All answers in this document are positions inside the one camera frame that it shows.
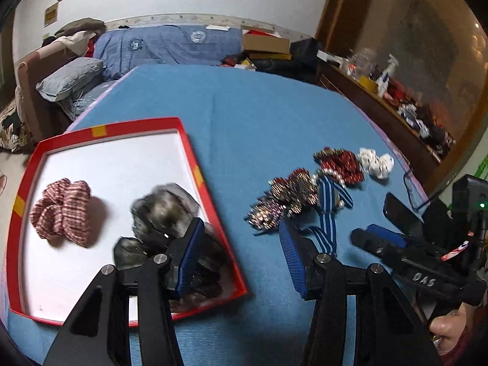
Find grey pillow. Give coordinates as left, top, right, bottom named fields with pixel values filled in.
left=36, top=57, right=105, bottom=103

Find blue checked quilt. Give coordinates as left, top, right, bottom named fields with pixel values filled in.
left=93, top=25, right=245, bottom=81

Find black bag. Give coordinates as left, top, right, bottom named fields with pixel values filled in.
left=290, top=38, right=325, bottom=81

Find wooden door frame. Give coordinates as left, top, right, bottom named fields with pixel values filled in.
left=316, top=0, right=378, bottom=46

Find heap of small clothes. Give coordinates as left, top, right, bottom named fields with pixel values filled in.
left=396, top=99, right=456, bottom=157

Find brown floral blanket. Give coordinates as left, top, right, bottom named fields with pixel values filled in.
left=0, top=95, right=29, bottom=151

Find white patterned scrunchie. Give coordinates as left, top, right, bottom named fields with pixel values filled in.
left=358, top=147, right=395, bottom=181

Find brown sofa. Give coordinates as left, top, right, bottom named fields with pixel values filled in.
left=15, top=38, right=96, bottom=143

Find red gold sequined hair bow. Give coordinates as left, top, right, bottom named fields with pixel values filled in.
left=268, top=168, right=319, bottom=218

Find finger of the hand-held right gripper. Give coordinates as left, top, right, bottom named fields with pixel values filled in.
left=382, top=192, right=429, bottom=237
left=350, top=224, right=410, bottom=265

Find white spray bottle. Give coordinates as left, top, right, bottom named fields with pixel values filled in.
left=375, top=54, right=399, bottom=96

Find purple sequined hair bow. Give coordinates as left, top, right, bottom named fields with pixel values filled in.
left=244, top=197, right=285, bottom=233

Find pink checked scrunchie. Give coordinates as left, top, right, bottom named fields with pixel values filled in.
left=30, top=178, right=92, bottom=247

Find yellow wall sign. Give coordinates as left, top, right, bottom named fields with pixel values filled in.
left=44, top=3, right=59, bottom=27

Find grey sheer scrunchie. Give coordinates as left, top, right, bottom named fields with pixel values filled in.
left=113, top=183, right=233, bottom=311

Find red white-dotted scrunchie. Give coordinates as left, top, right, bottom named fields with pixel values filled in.
left=322, top=148, right=364, bottom=187

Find pile of clothes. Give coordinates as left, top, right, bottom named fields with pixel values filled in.
left=40, top=18, right=106, bottom=59

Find dark-framed glasses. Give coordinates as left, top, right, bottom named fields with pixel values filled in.
left=403, top=170, right=429, bottom=211

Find grey-blue cushion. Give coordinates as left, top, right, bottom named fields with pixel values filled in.
left=61, top=80, right=119, bottom=120

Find person's right hand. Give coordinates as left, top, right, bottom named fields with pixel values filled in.
left=428, top=305, right=473, bottom=357

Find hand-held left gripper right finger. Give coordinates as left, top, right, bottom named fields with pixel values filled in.
left=278, top=222, right=445, bottom=366

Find blue striped ribbon bow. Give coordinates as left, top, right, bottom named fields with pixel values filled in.
left=305, top=175, right=355, bottom=258

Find blue tablecloth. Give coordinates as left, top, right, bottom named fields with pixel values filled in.
left=5, top=64, right=429, bottom=366

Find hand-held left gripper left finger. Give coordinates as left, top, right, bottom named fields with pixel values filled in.
left=44, top=217, right=206, bottom=366

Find pearl hair clip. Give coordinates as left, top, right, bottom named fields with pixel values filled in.
left=310, top=168, right=348, bottom=188

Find wooden sideboard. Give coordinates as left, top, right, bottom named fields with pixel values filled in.
left=316, top=61, right=443, bottom=195

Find cardboard box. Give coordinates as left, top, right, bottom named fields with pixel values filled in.
left=241, top=32, right=292, bottom=56

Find red box with white inside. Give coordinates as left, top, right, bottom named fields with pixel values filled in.
left=7, top=117, right=249, bottom=328

